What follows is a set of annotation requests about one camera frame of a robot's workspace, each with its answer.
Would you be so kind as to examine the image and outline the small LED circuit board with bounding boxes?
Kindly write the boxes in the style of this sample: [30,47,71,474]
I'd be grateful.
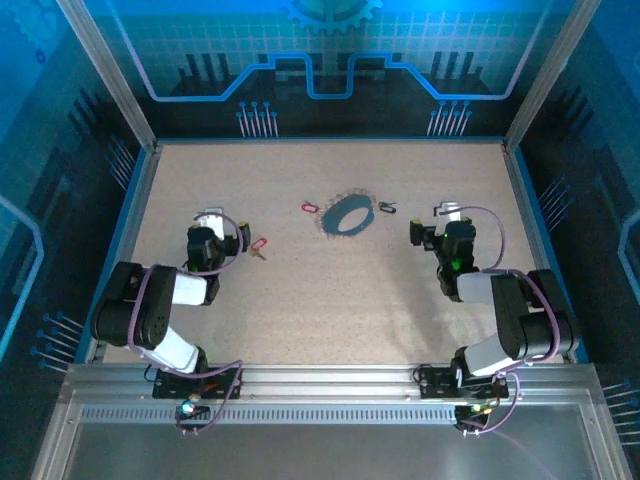
[175,398,210,420]
[455,402,494,419]

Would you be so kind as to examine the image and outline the wide aluminium extrusion beam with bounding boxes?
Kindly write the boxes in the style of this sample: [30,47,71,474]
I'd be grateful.
[62,362,599,406]

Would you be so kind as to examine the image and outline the grey metal sheet panel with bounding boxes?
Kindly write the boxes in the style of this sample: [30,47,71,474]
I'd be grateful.
[29,394,634,480]

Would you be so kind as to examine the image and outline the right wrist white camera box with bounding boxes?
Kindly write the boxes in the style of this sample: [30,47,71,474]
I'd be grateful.
[433,200,464,226]

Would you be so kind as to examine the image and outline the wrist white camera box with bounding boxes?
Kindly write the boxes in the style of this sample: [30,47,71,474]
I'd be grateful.
[433,200,464,226]
[202,206,227,240]

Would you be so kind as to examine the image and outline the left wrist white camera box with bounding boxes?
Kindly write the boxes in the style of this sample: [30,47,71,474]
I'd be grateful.
[202,206,227,240]

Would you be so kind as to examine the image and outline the aluminium table edge rail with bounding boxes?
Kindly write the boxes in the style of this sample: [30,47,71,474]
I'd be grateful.
[154,135,509,147]
[82,142,162,364]
[502,142,584,364]

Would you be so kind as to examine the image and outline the aluminium corner post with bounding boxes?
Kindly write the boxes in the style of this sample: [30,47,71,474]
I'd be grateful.
[502,0,604,151]
[53,0,162,151]

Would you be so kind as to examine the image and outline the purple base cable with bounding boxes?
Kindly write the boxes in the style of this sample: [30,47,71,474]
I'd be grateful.
[455,372,559,480]
[173,360,246,437]

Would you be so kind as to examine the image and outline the slotted grey cable duct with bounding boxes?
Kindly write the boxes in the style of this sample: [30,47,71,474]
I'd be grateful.
[79,405,474,425]

